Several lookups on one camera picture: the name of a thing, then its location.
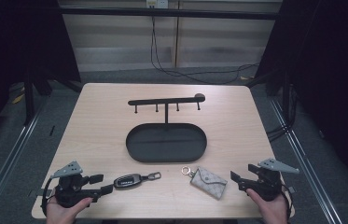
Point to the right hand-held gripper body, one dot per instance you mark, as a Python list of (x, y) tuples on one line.
[(266, 182)]

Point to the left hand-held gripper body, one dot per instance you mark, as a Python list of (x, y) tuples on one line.
[(69, 186)]

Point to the black car key fob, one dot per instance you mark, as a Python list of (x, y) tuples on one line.
[(129, 180)]

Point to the black key rack with tray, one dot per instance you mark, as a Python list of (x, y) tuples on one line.
[(166, 141)]

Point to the person's left hand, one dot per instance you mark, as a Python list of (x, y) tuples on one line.
[(64, 213)]

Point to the person's right hand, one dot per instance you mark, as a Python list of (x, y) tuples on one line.
[(271, 210)]

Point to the grey tape strip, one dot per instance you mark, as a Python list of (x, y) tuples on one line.
[(39, 193), (291, 189)]

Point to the black metal stand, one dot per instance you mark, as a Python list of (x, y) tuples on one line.
[(29, 99)]

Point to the yellow scrap on floor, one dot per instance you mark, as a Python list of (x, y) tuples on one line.
[(18, 99)]

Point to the black curtain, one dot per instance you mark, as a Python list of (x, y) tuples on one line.
[(13, 40), (327, 62)]

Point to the metal floor rail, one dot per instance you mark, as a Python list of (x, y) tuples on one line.
[(5, 168), (305, 158)]

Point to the black horizontal frame bar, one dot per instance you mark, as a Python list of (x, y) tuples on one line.
[(168, 13)]

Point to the white wall outlet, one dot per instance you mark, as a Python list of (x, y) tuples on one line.
[(157, 3)]

